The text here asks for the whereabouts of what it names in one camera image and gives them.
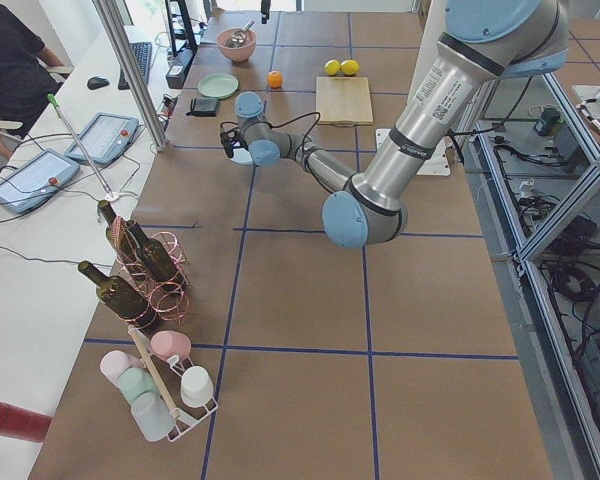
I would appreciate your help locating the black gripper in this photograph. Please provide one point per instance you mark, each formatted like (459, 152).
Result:
(235, 145)

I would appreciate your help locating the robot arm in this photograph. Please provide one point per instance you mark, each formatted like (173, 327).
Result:
(482, 41)

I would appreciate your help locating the mint green plate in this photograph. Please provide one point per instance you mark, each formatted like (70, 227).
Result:
(218, 86)

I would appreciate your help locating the pink bowl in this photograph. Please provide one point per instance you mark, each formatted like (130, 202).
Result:
(236, 52)

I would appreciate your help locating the orange mandarin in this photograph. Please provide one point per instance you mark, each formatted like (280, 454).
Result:
(275, 79)

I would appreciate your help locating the metal scoop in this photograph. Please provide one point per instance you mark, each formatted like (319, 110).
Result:
(238, 37)

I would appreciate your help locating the dark grey folded cloth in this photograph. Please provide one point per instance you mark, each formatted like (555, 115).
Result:
(204, 107)

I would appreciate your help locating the yellow lemon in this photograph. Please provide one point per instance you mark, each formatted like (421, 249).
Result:
(349, 67)
(332, 67)

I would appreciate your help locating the bamboo cutting board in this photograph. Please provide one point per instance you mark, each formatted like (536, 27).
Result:
(344, 101)

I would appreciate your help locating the blue teach pendant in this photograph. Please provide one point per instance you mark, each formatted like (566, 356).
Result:
(107, 136)
(32, 184)

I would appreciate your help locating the black computer mouse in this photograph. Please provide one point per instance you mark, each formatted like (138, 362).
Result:
(97, 82)

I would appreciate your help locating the metal rod green tip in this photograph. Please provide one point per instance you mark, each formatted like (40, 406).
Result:
(78, 152)

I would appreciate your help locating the person in black shirt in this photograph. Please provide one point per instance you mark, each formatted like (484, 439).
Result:
(25, 82)

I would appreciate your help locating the dark green wine bottle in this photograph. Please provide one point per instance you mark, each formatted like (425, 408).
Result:
(122, 298)

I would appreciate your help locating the pink plastic cup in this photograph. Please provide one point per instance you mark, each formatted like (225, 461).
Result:
(168, 343)

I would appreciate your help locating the white plastic cup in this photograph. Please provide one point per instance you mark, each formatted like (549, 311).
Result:
(196, 388)

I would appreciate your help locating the pale lilac plastic cup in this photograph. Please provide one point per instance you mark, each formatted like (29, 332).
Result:
(114, 363)

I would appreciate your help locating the mint green plastic cup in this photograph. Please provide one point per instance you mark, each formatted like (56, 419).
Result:
(134, 382)

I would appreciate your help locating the grey-blue plastic cup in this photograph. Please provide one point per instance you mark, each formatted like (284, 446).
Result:
(152, 416)

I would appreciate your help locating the red cylinder tube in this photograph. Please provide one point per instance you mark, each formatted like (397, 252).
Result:
(23, 424)

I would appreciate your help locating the aluminium frame post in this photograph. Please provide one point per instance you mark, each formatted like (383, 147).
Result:
(113, 25)

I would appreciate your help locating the copper wire bottle rack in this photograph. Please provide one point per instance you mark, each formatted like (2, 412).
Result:
(171, 306)

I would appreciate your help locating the wooden rack handle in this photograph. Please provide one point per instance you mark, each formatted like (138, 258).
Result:
(147, 360)

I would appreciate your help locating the white wire cup rack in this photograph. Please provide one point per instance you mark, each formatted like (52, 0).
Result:
(190, 417)

